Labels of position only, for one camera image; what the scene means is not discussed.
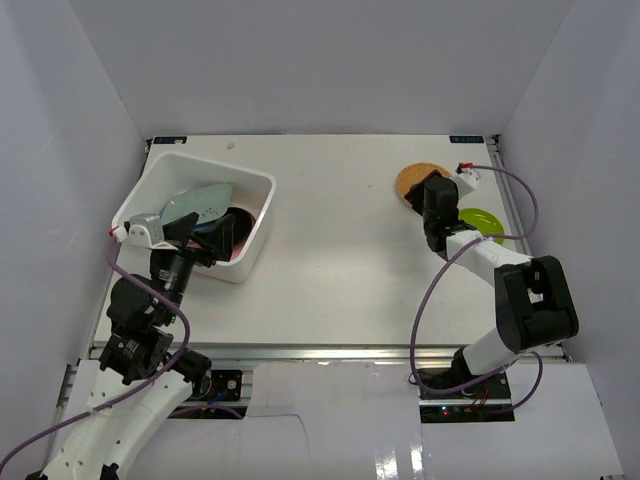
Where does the woven bamboo round plate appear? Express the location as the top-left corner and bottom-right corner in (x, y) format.
(396, 162), (452, 208)

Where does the blue round plate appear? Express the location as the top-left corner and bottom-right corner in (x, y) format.
(194, 220), (218, 235)

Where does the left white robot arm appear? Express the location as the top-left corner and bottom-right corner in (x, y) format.
(31, 212), (235, 479)

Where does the black round plate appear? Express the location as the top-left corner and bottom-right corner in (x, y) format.
(225, 206), (255, 249)

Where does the white plastic bin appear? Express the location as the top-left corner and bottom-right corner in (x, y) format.
(112, 151), (276, 283)

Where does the pink round plate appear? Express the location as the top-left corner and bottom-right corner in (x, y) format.
(187, 209), (261, 261)

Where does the blue table label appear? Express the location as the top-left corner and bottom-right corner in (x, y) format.
(152, 136), (188, 145)
(449, 135), (485, 144)

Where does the celadon divided oval plate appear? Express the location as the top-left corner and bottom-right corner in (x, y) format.
(160, 183), (233, 225)

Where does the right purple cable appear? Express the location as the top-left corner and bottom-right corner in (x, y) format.
(408, 162), (545, 414)

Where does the right blue table label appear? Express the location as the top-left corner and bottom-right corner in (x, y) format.
(449, 135), (485, 144)

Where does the left blue table label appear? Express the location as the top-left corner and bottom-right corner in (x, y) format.
(152, 136), (188, 145)

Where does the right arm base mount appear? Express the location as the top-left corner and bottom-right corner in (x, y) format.
(409, 362), (516, 421)

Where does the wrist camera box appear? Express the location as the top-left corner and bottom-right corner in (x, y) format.
(109, 213), (170, 250)
(453, 162), (481, 198)

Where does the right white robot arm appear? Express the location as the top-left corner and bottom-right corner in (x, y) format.
(404, 163), (579, 399)

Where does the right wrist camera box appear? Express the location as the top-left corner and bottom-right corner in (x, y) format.
(453, 162), (481, 198)

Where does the lime green round plate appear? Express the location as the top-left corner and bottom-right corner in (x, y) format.
(459, 208), (505, 236)

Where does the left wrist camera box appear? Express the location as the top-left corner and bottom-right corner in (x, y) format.
(109, 213), (170, 250)

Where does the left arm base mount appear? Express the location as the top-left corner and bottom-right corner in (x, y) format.
(172, 350), (244, 411)

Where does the aluminium table frame rail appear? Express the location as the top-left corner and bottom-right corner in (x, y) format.
(487, 133), (566, 359)

